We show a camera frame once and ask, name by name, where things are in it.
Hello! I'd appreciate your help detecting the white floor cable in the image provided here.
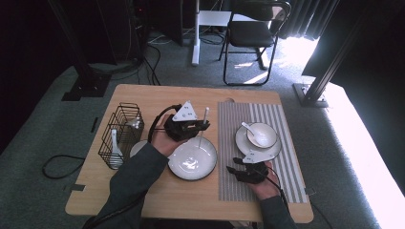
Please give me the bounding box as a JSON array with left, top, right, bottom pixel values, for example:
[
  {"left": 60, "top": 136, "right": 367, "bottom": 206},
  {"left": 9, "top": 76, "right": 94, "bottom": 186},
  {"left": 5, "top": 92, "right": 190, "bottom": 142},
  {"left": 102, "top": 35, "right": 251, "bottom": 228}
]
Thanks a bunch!
[{"left": 147, "top": 29, "right": 175, "bottom": 46}]

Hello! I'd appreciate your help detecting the left hand-held gripper cable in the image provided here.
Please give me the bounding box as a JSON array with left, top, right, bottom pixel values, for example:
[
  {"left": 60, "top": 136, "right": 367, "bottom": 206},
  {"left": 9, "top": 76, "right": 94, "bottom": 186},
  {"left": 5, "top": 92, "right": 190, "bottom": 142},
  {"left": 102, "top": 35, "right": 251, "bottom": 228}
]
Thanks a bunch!
[{"left": 81, "top": 103, "right": 183, "bottom": 229}]

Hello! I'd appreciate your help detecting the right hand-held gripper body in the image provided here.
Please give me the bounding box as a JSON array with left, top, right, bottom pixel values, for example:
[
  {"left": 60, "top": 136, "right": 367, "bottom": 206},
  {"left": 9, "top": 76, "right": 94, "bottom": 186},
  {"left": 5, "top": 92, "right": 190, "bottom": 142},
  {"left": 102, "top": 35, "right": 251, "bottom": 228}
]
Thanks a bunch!
[{"left": 236, "top": 149, "right": 277, "bottom": 185}]

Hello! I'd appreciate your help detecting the large white plate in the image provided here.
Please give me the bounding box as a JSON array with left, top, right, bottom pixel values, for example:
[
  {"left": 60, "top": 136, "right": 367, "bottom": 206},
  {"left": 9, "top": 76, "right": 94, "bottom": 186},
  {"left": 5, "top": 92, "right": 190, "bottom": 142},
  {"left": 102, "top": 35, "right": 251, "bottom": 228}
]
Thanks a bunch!
[{"left": 166, "top": 135, "right": 219, "bottom": 182}]

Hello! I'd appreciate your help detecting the person's left hand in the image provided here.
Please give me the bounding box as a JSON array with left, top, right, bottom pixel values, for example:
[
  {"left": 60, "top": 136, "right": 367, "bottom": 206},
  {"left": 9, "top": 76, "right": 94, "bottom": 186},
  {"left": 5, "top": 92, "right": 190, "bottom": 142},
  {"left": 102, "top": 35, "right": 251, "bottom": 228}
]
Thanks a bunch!
[{"left": 150, "top": 114, "right": 183, "bottom": 157}]

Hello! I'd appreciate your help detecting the person's right hand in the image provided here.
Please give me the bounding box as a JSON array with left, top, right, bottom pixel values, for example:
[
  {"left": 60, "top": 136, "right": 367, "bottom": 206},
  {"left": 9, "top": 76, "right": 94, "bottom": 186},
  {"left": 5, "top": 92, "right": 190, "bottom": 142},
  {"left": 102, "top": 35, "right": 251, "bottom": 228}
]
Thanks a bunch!
[{"left": 247, "top": 159, "right": 282, "bottom": 201}]

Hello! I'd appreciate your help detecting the black wire basket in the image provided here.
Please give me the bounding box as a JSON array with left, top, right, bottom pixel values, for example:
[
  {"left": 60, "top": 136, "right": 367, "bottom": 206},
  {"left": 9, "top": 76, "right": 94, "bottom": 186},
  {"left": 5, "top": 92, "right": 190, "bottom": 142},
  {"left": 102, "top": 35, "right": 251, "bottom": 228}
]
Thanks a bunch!
[{"left": 97, "top": 101, "right": 145, "bottom": 172}]

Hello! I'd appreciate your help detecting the black curtain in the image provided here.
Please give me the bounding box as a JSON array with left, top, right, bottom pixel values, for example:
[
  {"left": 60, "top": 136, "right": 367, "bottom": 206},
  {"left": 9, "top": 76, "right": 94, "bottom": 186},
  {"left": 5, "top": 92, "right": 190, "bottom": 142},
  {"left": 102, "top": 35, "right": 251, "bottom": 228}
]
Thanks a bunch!
[
  {"left": 0, "top": 0, "right": 75, "bottom": 156},
  {"left": 301, "top": 0, "right": 405, "bottom": 195}
]

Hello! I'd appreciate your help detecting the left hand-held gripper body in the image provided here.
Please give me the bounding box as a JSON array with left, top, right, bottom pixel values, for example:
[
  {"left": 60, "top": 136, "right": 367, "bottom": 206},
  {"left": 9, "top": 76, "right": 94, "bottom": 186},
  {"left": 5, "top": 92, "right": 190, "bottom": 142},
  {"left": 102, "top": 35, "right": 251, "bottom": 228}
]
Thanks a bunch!
[{"left": 163, "top": 100, "right": 205, "bottom": 143}]

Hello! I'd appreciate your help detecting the white ceramic spoon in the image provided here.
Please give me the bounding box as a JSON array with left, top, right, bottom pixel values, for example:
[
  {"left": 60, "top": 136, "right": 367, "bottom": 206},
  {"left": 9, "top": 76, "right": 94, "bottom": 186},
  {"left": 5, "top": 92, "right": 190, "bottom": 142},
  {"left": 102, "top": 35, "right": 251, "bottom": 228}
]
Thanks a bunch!
[
  {"left": 240, "top": 121, "right": 266, "bottom": 148},
  {"left": 109, "top": 128, "right": 125, "bottom": 171}
]

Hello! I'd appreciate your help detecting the black folding chair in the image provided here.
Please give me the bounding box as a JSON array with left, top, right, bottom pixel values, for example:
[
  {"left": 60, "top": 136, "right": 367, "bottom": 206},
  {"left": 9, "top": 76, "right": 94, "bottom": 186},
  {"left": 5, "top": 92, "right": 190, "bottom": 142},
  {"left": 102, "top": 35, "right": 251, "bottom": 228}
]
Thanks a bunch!
[{"left": 218, "top": 0, "right": 292, "bottom": 87}]

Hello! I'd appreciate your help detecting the white bowl with dark rim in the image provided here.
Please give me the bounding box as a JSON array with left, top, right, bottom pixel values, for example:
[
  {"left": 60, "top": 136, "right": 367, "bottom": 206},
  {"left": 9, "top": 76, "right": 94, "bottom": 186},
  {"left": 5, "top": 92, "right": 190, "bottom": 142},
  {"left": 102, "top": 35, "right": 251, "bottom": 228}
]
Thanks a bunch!
[
  {"left": 245, "top": 121, "right": 279, "bottom": 150},
  {"left": 129, "top": 139, "right": 150, "bottom": 159}
]

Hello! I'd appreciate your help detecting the striped grey placemat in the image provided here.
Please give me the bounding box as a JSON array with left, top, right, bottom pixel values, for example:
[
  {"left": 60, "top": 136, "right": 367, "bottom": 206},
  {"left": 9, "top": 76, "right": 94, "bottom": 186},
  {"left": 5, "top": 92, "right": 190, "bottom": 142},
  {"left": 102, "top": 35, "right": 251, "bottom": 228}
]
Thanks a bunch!
[{"left": 217, "top": 101, "right": 309, "bottom": 204}]

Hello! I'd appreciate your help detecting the grey pleated curtain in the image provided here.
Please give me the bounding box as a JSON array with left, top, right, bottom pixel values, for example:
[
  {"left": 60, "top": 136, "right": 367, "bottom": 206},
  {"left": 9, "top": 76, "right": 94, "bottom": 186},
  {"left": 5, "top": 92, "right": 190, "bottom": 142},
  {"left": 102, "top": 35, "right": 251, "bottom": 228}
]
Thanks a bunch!
[{"left": 279, "top": 0, "right": 340, "bottom": 42}]

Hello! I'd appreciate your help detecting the white desk frame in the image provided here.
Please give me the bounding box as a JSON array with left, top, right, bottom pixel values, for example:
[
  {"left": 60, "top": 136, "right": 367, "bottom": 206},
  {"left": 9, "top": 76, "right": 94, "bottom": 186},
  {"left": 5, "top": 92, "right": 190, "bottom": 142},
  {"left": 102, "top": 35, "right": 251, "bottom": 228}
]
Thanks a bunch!
[{"left": 190, "top": 0, "right": 256, "bottom": 68}]

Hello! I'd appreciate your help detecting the black metal stand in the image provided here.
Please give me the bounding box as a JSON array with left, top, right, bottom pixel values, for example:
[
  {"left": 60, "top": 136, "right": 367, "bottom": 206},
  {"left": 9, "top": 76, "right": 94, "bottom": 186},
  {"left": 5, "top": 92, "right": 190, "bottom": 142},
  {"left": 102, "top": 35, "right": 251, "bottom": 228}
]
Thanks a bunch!
[
  {"left": 292, "top": 6, "right": 369, "bottom": 109},
  {"left": 47, "top": 0, "right": 113, "bottom": 102}
]

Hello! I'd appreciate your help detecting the small white plate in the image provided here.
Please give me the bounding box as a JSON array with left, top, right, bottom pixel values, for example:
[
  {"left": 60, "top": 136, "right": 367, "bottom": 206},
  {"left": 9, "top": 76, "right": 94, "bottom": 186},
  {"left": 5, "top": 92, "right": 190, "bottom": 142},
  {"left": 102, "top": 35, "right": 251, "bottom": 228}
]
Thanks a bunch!
[{"left": 234, "top": 122, "right": 283, "bottom": 159}]

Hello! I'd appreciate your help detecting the black computer tower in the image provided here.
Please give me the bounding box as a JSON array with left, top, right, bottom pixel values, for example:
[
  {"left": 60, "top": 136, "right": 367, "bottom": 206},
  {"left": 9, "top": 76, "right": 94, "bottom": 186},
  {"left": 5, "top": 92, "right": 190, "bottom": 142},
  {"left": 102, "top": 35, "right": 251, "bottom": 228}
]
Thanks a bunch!
[{"left": 126, "top": 0, "right": 151, "bottom": 62}]

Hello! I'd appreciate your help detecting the hand-held gripper cable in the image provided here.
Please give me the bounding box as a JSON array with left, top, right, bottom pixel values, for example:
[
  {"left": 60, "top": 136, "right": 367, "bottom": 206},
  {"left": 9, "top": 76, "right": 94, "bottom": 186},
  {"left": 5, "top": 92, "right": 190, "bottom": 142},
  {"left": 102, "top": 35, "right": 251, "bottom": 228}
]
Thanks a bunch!
[
  {"left": 81, "top": 103, "right": 183, "bottom": 229},
  {"left": 254, "top": 167, "right": 290, "bottom": 213}
]

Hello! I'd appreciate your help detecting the bundle of black floor cables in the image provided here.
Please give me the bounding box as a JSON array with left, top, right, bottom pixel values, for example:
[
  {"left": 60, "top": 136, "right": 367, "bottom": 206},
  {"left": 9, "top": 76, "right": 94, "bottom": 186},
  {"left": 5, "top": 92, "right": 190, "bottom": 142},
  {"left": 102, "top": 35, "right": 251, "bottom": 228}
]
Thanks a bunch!
[{"left": 111, "top": 31, "right": 162, "bottom": 87}]

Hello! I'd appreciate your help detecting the looped black floor cable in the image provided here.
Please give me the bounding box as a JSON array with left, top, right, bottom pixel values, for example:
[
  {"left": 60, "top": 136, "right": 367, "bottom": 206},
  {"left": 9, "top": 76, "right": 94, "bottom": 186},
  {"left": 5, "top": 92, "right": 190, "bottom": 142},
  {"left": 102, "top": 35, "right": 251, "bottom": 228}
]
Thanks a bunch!
[{"left": 42, "top": 155, "right": 86, "bottom": 180}]

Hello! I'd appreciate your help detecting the right hand-held gripper cable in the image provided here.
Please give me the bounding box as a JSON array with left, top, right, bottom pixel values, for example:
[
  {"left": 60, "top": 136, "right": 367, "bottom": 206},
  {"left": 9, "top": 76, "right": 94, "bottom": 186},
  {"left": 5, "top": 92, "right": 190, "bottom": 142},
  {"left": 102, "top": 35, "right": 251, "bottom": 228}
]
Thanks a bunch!
[{"left": 254, "top": 167, "right": 290, "bottom": 213}]

